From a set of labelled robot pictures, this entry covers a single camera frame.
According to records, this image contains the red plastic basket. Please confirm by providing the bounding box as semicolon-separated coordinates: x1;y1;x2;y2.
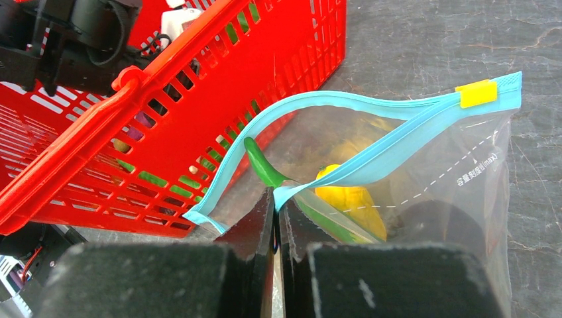
1;1;347;237

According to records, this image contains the yellow squash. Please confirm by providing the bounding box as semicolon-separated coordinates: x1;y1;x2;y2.
314;185;388;241

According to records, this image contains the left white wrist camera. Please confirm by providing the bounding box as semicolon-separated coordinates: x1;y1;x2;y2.
160;0;203;49

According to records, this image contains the long green chili pepper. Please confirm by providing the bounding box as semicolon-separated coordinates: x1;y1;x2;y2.
243;137;384;244

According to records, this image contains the purple vegetable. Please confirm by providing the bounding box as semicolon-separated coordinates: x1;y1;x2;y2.
128;111;155;140

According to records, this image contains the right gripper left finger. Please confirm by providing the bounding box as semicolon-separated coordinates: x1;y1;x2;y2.
36;187;275;317

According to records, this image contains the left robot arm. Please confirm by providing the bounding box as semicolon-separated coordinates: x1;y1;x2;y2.
1;1;150;96

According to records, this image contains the clear zip top bag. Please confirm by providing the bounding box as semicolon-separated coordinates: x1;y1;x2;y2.
184;72;523;314

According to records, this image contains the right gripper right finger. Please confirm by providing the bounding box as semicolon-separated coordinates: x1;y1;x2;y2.
279;200;505;317

